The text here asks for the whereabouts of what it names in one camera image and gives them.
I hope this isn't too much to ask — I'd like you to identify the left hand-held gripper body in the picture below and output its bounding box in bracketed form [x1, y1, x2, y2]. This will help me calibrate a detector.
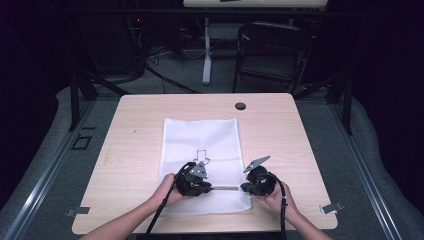
[174, 161, 210, 197]

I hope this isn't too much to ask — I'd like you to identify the grey metal table bracket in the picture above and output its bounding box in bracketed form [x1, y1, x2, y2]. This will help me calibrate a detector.
[65, 206, 91, 218]
[320, 200, 345, 215]

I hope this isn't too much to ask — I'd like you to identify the white table leg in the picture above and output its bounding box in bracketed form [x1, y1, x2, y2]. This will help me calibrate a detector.
[201, 16, 213, 86]

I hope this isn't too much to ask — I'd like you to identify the person's right hand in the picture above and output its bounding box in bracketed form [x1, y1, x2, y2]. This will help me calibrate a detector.
[255, 180, 298, 218]

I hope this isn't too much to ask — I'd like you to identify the black folding chair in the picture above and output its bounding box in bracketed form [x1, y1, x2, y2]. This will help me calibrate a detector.
[231, 21, 316, 96]

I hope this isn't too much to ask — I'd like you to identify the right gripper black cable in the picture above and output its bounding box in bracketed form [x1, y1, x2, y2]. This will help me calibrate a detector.
[265, 172, 289, 240]

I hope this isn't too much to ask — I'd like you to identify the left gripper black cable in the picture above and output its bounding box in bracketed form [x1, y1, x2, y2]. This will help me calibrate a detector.
[144, 161, 198, 240]

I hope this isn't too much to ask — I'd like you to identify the black floor cable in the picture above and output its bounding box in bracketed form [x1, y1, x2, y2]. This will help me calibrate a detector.
[143, 63, 202, 95]

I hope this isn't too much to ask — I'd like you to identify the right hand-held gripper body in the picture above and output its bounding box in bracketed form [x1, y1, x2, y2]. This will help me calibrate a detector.
[242, 155, 279, 197]

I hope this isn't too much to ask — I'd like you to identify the white mesh laundry bag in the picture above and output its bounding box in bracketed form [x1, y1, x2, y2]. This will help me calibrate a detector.
[157, 117, 253, 216]

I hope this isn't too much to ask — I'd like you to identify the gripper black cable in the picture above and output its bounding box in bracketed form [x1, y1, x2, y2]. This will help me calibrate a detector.
[144, 161, 198, 240]
[265, 172, 289, 240]

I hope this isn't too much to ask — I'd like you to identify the person's left hand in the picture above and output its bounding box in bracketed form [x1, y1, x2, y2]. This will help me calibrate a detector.
[150, 172, 185, 208]

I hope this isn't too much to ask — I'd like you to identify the aluminium floor rail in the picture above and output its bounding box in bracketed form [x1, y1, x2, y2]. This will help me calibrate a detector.
[328, 103, 403, 240]
[0, 99, 97, 240]

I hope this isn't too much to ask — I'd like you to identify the black metal frame stand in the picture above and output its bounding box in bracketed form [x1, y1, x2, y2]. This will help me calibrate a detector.
[68, 70, 132, 133]
[293, 70, 354, 136]

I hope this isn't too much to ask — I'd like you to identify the dark equipment rack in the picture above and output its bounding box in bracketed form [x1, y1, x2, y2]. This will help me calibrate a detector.
[73, 13, 148, 77]

